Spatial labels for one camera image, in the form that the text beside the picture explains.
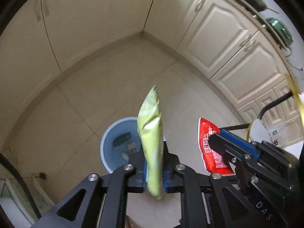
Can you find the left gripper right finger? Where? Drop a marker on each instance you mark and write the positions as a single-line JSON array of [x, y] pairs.
[[178, 178]]

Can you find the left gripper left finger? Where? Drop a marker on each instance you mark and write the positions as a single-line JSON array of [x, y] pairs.
[[126, 179]]

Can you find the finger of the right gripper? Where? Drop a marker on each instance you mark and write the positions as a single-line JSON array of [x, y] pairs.
[[237, 141], [228, 151]]

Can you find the light green snack bag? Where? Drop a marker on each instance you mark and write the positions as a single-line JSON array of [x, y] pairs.
[[150, 130]]

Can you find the blue trash bin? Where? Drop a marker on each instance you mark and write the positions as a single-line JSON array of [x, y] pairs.
[[119, 142]]

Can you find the cream kitchen cabinets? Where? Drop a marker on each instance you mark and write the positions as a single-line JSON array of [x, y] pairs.
[[43, 40]]

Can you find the green electric cooker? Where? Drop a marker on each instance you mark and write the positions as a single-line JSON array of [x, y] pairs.
[[281, 30]]

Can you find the gas stove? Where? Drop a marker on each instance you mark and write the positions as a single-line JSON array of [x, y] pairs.
[[263, 22]]

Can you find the black chair frame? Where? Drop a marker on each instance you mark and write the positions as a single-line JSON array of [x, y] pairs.
[[261, 127]]

